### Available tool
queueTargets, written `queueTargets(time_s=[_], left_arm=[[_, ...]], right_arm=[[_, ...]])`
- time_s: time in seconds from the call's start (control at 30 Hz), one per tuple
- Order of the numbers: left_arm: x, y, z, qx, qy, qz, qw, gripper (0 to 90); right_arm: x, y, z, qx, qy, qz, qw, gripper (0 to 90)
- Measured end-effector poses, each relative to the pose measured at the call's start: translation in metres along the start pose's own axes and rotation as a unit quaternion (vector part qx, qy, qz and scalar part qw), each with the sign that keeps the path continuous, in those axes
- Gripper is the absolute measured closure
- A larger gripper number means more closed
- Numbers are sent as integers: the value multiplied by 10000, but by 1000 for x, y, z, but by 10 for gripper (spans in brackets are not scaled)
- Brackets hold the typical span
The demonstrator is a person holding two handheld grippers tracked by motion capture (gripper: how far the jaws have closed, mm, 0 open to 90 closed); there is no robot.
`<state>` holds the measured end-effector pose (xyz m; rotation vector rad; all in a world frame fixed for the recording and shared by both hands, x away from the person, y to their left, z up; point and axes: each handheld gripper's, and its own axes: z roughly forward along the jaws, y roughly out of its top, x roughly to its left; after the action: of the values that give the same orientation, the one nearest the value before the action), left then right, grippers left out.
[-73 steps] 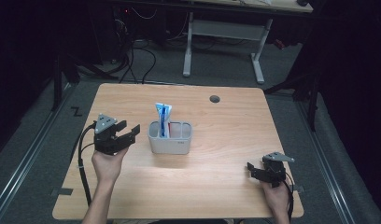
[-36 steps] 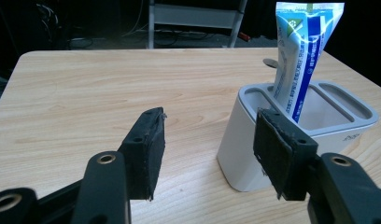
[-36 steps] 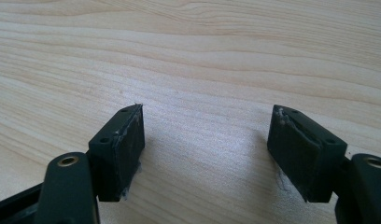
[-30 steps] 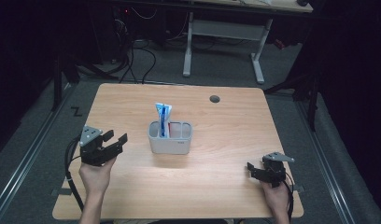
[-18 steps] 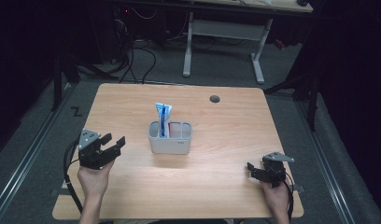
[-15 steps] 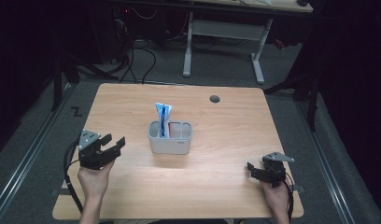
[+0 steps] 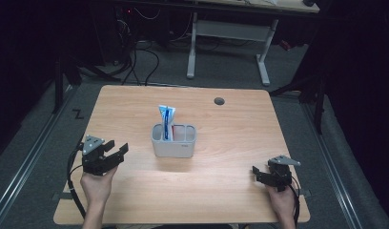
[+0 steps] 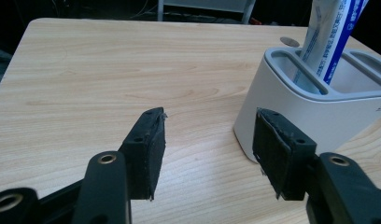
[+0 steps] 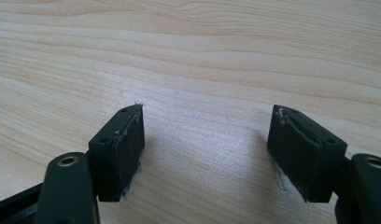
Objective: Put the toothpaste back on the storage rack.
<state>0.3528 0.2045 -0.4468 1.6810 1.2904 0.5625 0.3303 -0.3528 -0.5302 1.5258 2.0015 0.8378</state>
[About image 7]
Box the white blue toothpaste tube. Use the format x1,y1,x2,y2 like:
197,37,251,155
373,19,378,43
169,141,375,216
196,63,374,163
157,104,177,142

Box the metal floor rail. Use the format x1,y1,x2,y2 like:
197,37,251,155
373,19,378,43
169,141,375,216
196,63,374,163
301,103,364,229
0,85,76,225

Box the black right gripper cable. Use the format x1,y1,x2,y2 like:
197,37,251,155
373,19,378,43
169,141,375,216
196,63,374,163
289,176,302,229

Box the black metal stand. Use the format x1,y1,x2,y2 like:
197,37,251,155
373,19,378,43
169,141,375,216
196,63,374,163
312,75,326,135
51,56,67,115

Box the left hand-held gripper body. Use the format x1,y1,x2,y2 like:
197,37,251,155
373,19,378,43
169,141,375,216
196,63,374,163
81,135,113,177

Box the person's left hand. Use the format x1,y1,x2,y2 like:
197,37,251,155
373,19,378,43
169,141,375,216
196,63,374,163
79,166,119,208

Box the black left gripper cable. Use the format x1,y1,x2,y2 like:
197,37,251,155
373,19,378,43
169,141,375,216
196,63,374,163
66,142,89,221

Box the black floor cables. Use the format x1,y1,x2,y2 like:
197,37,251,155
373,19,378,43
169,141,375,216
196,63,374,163
114,6,162,87

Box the person's right hand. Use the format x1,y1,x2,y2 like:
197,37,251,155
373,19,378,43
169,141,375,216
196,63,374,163
265,184,297,221

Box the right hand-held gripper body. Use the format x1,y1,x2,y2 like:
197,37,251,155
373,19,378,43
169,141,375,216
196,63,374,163
264,155,301,193

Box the blue toothbrush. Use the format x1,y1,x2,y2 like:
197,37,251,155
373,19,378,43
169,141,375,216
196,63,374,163
163,108,171,141

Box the grey toothbrush holder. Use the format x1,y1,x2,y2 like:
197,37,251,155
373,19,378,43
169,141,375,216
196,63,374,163
151,123,197,159

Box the white-framed desk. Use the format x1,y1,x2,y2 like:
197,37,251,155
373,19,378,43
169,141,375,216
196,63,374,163
185,0,321,87

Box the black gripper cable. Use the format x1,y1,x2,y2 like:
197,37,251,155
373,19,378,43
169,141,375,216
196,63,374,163
66,142,89,221
289,176,302,229

